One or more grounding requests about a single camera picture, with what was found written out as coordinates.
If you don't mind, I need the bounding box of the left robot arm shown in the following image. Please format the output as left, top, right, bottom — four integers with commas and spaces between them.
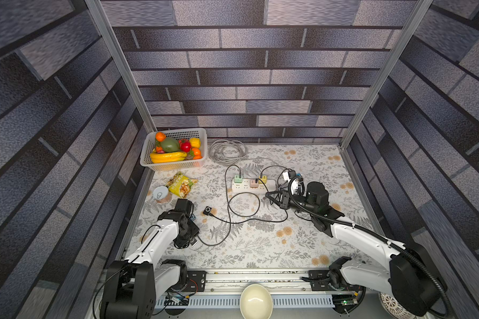
93, 199, 200, 318

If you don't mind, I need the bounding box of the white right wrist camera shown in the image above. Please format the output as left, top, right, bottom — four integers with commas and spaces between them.
282, 170, 305, 195

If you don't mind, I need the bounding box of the white woven plate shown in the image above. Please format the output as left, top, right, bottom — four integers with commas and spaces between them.
379, 292, 415, 319

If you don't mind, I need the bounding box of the coiled grey cable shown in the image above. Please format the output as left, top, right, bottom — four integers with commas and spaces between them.
208, 139, 249, 167

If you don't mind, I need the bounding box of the yellow corn chips bag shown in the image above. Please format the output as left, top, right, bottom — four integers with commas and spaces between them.
166, 172, 198, 199

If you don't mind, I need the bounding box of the pull-tab food can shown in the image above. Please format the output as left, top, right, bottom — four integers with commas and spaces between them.
152, 186, 172, 203

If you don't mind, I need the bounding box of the orange plastic tangerine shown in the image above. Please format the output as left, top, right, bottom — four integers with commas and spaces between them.
155, 132, 166, 142

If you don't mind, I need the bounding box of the cream ceramic bowl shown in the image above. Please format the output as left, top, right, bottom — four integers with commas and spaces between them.
239, 284, 274, 319

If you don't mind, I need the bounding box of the black charging cable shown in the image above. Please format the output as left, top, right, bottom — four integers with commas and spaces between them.
209, 183, 290, 224
195, 164, 262, 247
261, 165, 296, 200

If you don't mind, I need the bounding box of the white plastic fruit basket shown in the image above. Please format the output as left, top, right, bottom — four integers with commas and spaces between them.
140, 128, 208, 171

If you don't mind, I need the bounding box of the pink charger plug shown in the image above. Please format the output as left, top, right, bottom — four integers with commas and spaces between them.
250, 179, 259, 189

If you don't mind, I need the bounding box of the yellow charger plug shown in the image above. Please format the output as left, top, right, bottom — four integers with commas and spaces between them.
259, 175, 267, 185

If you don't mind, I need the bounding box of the white power strip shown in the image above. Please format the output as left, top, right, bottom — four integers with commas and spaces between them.
231, 178, 276, 195

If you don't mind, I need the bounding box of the green plastic mango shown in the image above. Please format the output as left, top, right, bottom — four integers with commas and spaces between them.
160, 137, 180, 153

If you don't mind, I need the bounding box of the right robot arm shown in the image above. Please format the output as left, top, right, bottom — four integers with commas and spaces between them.
266, 178, 453, 318

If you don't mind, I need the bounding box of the yellow plastic banana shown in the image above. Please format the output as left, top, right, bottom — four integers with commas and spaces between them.
150, 152, 188, 163

